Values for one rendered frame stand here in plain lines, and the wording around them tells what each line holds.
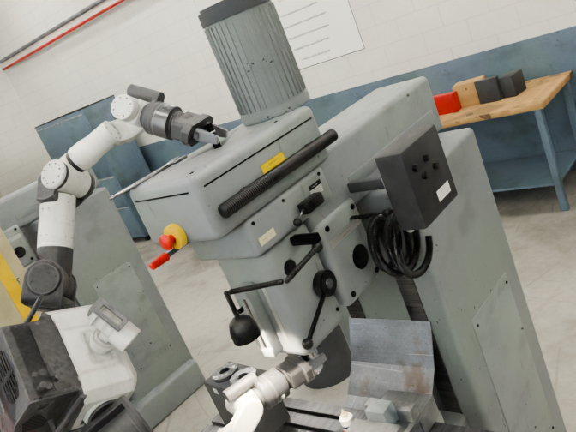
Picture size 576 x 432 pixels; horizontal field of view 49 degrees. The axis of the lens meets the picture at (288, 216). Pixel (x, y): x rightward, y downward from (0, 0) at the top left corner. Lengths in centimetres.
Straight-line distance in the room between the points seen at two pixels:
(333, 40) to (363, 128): 464
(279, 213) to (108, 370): 56
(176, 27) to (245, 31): 625
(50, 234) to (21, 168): 953
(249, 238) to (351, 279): 39
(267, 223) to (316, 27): 514
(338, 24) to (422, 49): 90
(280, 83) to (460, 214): 74
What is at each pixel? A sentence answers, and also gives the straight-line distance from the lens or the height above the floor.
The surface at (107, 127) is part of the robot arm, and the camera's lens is 172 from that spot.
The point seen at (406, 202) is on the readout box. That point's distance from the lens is 159.
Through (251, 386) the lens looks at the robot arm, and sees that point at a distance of 173.
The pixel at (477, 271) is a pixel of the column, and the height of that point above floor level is 116.
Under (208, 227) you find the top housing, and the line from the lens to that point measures 140.
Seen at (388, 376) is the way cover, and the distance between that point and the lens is 212.
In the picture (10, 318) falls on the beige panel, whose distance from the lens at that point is 316.
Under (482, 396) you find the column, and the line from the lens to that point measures 216.
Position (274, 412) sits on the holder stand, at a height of 102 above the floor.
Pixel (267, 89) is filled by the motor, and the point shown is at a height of 197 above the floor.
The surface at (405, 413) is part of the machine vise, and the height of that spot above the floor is 106.
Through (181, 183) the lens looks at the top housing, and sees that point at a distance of 139.
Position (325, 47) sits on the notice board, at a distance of 656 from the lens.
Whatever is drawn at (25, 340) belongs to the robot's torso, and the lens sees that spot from 157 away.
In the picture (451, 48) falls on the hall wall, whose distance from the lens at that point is 592.
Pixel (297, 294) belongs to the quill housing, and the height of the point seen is 148.
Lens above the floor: 212
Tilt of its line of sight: 17 degrees down
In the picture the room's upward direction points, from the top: 23 degrees counter-clockwise
